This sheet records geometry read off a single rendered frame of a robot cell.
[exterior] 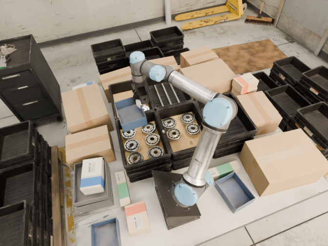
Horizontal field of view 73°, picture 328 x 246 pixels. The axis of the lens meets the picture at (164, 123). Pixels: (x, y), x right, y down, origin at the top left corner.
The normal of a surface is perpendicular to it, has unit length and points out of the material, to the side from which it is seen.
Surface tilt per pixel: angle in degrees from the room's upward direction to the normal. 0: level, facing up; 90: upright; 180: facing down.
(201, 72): 0
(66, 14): 90
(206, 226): 0
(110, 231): 0
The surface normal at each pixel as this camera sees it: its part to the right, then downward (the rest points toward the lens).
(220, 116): -0.44, 0.02
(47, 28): 0.33, 0.71
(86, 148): -0.05, -0.64
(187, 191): -0.52, 0.26
